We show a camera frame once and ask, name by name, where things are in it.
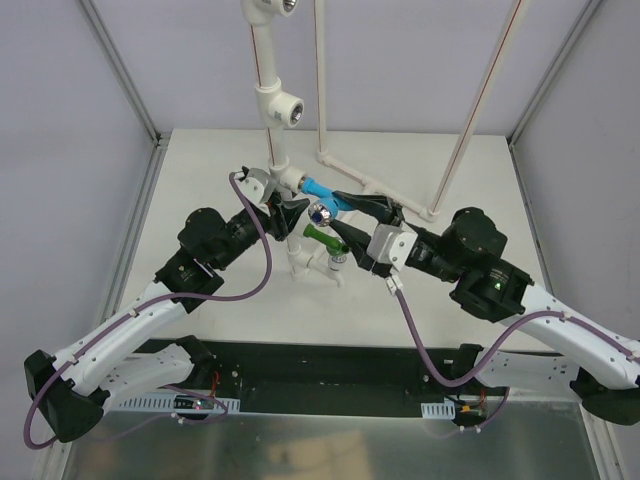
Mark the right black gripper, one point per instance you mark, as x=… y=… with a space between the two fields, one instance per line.
x=430 y=251

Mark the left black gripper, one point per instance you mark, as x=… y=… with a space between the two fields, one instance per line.
x=279 y=220

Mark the blue plastic faucet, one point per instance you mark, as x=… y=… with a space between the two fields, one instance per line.
x=325 y=208

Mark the white pipe assembly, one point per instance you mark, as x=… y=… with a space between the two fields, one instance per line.
x=279 y=109

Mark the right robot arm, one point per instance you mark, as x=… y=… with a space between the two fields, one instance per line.
x=545 y=344

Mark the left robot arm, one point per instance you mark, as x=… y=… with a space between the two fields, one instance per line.
x=176 y=290

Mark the green plastic faucet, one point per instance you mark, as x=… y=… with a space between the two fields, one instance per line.
x=333 y=245

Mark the white plastic faucet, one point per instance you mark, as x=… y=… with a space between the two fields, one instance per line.
x=331 y=268

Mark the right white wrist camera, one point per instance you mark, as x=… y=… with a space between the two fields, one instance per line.
x=391 y=246

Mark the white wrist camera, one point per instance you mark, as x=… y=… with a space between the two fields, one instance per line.
x=256 y=185
x=391 y=246

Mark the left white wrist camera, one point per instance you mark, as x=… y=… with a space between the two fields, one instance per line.
x=256 y=185

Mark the left aluminium frame post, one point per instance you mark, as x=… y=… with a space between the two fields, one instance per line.
x=120 y=71

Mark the aluminium frame post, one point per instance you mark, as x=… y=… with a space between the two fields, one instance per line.
x=120 y=71
x=571 y=40

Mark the front aluminium rail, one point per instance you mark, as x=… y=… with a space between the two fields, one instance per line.
x=124 y=379

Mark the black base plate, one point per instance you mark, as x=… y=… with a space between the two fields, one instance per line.
x=324 y=379

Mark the right white cable duct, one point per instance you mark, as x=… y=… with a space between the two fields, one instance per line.
x=444 y=410

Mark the white cable duct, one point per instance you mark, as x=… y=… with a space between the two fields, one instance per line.
x=177 y=403
x=444 y=410

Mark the left white cable duct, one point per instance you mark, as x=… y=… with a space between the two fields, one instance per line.
x=177 y=403

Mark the right aluminium frame post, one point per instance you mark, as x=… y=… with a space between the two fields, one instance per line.
x=571 y=40

